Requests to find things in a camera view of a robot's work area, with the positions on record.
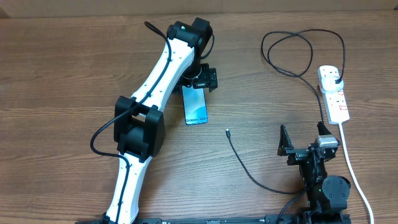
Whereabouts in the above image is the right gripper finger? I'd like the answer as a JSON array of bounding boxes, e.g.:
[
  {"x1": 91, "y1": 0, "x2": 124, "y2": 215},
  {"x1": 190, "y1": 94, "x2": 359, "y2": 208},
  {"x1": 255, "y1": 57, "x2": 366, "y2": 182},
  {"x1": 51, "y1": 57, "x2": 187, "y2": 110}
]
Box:
[
  {"x1": 317, "y1": 121, "x2": 331, "y2": 136},
  {"x1": 277, "y1": 124, "x2": 294, "y2": 156}
]

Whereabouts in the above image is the white power strip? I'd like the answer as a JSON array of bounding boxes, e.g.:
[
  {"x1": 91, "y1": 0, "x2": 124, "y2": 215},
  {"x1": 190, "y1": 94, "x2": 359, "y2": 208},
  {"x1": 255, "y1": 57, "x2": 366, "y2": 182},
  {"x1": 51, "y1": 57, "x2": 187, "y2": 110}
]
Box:
[{"x1": 317, "y1": 65, "x2": 350, "y2": 124}]

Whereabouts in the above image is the Samsung Galaxy smartphone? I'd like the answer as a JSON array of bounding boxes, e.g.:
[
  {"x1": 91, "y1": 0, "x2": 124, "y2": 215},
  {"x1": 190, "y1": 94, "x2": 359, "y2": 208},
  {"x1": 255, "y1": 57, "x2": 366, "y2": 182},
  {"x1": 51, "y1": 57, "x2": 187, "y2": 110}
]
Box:
[{"x1": 182, "y1": 86, "x2": 208, "y2": 125}]

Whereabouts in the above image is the white charger plug adapter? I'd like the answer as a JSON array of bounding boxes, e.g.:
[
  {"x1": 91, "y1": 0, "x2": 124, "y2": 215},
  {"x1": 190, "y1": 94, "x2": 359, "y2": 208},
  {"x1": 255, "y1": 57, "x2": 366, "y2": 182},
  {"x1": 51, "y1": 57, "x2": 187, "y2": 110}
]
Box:
[{"x1": 320, "y1": 77, "x2": 344, "y2": 93}]

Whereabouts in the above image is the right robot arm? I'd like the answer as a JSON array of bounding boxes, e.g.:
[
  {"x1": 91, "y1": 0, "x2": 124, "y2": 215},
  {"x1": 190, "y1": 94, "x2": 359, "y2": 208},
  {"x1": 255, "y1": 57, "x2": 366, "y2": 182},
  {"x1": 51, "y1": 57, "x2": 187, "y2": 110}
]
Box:
[{"x1": 275, "y1": 121, "x2": 351, "y2": 223}]

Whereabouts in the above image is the white power strip cord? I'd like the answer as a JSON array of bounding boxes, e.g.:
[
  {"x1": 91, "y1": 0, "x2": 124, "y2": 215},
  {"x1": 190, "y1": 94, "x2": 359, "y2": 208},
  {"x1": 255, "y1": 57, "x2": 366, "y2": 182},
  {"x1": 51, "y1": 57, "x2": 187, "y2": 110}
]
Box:
[{"x1": 338, "y1": 123, "x2": 375, "y2": 224}]

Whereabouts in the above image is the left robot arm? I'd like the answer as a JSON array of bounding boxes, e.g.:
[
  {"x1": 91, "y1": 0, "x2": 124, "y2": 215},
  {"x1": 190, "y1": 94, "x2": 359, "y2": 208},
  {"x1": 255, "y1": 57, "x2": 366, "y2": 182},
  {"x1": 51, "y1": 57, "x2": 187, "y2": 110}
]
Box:
[{"x1": 98, "y1": 17, "x2": 218, "y2": 223}]

